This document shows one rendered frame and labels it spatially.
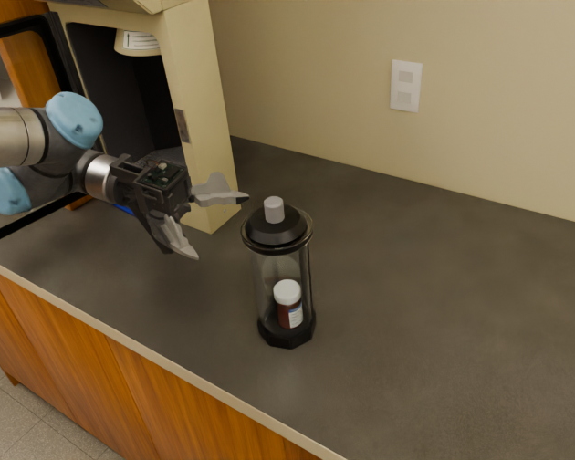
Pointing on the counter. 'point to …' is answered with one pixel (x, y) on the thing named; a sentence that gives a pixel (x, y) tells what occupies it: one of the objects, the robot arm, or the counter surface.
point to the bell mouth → (136, 43)
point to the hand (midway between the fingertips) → (227, 229)
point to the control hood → (125, 5)
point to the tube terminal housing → (182, 88)
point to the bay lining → (125, 93)
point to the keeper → (182, 125)
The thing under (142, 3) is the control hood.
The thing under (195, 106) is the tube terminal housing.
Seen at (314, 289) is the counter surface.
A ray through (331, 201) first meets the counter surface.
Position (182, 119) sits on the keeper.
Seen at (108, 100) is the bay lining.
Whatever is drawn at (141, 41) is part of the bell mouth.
